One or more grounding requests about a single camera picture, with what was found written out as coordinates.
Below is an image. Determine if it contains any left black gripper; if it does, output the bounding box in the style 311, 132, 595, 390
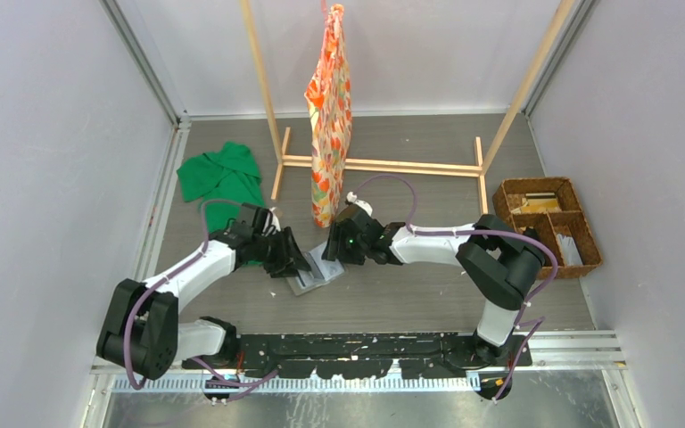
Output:
252, 226, 311, 278

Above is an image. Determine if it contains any white credit card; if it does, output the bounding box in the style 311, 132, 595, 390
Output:
307, 243, 345, 284

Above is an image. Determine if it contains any grey card holder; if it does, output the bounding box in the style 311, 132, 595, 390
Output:
288, 242, 345, 296

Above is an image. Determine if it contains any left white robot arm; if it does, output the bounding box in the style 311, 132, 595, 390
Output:
96, 203, 312, 390

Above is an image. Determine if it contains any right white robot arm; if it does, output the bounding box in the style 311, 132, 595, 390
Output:
322, 203, 556, 366

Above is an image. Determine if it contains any gold card in basket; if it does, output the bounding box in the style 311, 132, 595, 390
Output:
510, 193, 562, 214

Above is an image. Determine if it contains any green cloth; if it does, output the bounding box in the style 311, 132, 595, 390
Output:
177, 141, 266, 233

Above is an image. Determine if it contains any orange patterned hanging cloth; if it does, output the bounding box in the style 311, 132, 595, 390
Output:
304, 4, 352, 227

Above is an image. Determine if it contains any wooden hanging rack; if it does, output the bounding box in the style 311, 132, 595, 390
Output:
240, 0, 574, 214

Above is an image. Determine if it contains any brown wicker basket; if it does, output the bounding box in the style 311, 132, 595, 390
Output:
492, 177, 603, 279

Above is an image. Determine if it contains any white paper in basket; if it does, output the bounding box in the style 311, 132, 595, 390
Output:
556, 234, 583, 266

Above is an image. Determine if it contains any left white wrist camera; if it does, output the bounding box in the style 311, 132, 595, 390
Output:
264, 207, 281, 235

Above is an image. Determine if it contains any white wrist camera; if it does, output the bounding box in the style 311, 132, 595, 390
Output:
345, 191, 373, 217
264, 207, 281, 235

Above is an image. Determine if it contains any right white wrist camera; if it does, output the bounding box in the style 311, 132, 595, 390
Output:
345, 191, 373, 217

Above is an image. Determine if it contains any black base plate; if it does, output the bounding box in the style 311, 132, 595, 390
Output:
202, 332, 524, 380

